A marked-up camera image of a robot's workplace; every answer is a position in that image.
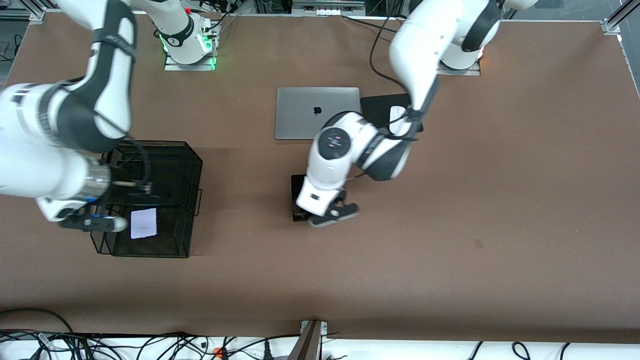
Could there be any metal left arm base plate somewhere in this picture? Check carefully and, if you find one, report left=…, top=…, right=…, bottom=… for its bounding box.
left=435, top=59, right=482, bottom=77

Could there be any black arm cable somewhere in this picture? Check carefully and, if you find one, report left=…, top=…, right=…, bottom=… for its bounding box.
left=369, top=14, right=426, bottom=142
left=92, top=111, right=154, bottom=196

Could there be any dark metal camera post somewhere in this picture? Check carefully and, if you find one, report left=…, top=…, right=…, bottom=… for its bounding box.
left=287, top=320, right=329, bottom=360

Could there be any long black table cable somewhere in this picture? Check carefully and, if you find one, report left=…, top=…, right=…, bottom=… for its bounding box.
left=341, top=14, right=401, bottom=32

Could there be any black wire mesh basket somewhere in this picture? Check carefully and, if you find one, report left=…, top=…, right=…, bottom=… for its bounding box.
left=89, top=140, right=204, bottom=259

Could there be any large black smartphone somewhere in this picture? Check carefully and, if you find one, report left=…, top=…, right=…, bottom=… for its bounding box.
left=291, top=173, right=323, bottom=223

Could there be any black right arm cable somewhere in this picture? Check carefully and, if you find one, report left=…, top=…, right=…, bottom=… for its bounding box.
left=92, top=111, right=154, bottom=196

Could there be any grey power strip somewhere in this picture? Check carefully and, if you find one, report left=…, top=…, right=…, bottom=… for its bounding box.
left=291, top=0, right=366, bottom=16

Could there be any white Huawei flip phone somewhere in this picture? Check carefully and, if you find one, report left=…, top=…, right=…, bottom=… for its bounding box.
left=130, top=208, right=158, bottom=240

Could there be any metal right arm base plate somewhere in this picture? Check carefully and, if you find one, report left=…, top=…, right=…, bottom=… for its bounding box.
left=164, top=50, right=217, bottom=72

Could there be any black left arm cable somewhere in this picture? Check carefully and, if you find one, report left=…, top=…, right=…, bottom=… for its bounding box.
left=369, top=14, right=426, bottom=142

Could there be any white computer mouse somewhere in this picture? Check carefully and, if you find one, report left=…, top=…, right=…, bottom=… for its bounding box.
left=389, top=105, right=407, bottom=135

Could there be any black looped floor cable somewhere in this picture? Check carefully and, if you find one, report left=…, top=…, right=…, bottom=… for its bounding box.
left=0, top=307, right=76, bottom=335

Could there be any black mouse pad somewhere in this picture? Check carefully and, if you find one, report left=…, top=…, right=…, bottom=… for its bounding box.
left=360, top=93, right=425, bottom=135

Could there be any aluminium frame corner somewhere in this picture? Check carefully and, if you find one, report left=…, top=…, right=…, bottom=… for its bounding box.
left=0, top=4, right=47, bottom=23
left=601, top=0, right=640, bottom=36

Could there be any silver closed laptop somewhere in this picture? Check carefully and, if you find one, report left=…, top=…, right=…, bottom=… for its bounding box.
left=274, top=87, right=361, bottom=141

